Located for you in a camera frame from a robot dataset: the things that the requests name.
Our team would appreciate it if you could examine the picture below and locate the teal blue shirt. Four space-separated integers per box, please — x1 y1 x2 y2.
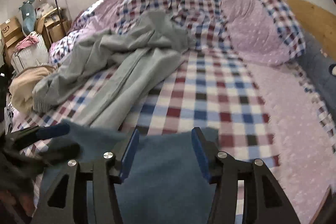
39 118 220 224

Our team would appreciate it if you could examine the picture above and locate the beige khaki garment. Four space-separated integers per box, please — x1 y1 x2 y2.
9 65 56 114

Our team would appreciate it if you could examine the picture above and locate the white storage basket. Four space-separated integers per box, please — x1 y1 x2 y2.
11 31 49 74

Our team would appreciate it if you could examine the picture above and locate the grey green sweatshirt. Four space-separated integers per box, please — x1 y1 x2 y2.
32 10 193 130

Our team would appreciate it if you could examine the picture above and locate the cardboard boxes pile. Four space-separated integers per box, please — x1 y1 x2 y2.
1 8 72 66

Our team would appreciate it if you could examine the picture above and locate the blue plush toy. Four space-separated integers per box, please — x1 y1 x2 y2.
19 0 36 36

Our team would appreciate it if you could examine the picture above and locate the plaid checkered bed sheet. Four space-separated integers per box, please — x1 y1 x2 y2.
4 37 336 224

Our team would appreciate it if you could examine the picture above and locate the blue grey plush pillow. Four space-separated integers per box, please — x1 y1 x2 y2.
297 30 335 121

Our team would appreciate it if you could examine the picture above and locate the purple polka dot pillow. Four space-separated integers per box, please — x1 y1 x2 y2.
220 0 306 66

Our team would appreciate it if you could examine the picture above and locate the wooden headboard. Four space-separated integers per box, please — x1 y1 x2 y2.
286 0 336 60

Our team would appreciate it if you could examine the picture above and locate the checkered purple duvet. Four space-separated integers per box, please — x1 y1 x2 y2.
49 0 232 65

